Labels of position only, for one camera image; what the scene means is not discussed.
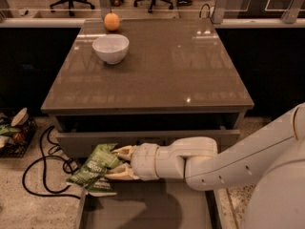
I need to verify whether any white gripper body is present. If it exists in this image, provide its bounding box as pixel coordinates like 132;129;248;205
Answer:
131;143;158;180

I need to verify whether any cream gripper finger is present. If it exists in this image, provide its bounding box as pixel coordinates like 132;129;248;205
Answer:
105;163;139;180
112;145;137;161

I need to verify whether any green jalapeno chip bag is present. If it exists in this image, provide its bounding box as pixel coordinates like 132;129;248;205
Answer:
66;143;121;198

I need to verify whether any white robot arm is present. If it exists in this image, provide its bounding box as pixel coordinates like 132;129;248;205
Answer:
114;103;305;229

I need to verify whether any grey middle drawer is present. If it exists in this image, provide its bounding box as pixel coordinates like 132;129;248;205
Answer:
76;179;223;229

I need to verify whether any grey drawer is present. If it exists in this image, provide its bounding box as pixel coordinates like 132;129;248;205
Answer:
76;179;223;229
56;113;244;157

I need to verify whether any grey top drawer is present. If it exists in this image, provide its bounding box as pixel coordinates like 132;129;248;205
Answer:
56;113;244;157

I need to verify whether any grey cabinet counter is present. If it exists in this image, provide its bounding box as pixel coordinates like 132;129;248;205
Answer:
41;19;254;115

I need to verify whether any green bag in basket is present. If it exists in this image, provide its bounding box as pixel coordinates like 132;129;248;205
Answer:
0;124;21;136

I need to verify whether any white ceramic bowl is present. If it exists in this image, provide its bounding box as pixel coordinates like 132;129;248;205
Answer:
92;34;130;64

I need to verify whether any white bowl in basket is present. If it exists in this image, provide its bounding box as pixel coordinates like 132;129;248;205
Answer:
11;108;29;127

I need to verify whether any orange fruit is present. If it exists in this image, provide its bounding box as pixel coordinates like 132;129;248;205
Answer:
104;12;120;31

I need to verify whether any black floor cable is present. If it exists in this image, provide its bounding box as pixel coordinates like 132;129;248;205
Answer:
21;125;82;200

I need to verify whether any black wire basket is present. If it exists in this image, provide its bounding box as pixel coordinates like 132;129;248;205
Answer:
0;114;37;158

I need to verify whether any grey metal post right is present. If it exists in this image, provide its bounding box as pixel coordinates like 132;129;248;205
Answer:
212;0;228;24

